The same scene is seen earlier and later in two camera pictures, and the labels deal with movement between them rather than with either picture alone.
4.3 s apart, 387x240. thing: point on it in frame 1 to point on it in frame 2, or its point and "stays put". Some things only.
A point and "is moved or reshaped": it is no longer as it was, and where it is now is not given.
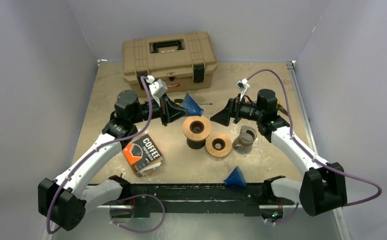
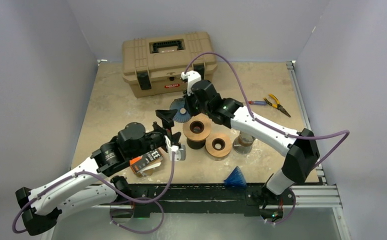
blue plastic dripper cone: (193, 108) is moved or reshaped
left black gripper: (169, 111) to (166, 117)
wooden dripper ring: (197, 128) stays put
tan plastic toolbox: (186, 61) stays put
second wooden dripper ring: (218, 144) stays put
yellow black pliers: (280, 107) stays put
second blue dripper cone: (236, 179) stays put
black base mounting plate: (144, 198) stays put
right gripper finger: (222, 117) to (194, 110)
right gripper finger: (229, 106) to (189, 103)
